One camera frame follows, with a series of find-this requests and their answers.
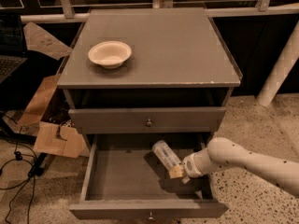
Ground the white paper bowl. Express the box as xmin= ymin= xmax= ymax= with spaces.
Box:
xmin=88 ymin=41 xmax=132 ymax=69

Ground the blue labelled plastic bottle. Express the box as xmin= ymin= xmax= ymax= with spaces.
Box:
xmin=152 ymin=140 xmax=190 ymax=184

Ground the closed grey upper drawer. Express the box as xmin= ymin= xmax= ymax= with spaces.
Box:
xmin=69 ymin=107 xmax=226 ymax=134

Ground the white diagonal post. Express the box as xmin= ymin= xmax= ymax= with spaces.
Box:
xmin=257 ymin=22 xmax=299 ymax=106

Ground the black floor cable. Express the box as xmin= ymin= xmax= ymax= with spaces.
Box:
xmin=0 ymin=112 xmax=40 ymax=224

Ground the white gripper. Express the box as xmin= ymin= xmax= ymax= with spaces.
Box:
xmin=168 ymin=148 xmax=211 ymax=179

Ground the white metal railing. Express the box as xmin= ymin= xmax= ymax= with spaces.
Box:
xmin=20 ymin=0 xmax=299 ymax=24

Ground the grey wooden drawer cabinet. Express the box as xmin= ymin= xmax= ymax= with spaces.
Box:
xmin=56 ymin=7 xmax=243 ymax=224

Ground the brass upper drawer knob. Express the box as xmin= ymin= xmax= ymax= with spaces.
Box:
xmin=146 ymin=119 xmax=153 ymax=127

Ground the open grey middle drawer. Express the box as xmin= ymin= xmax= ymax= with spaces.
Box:
xmin=70 ymin=133 xmax=228 ymax=219

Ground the brown cardboard box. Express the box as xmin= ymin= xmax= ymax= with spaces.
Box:
xmin=18 ymin=22 xmax=90 ymax=158

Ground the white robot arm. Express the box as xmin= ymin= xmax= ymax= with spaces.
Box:
xmin=169 ymin=137 xmax=299 ymax=198

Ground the black laptop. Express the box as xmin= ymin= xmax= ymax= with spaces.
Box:
xmin=0 ymin=11 xmax=27 ymax=83

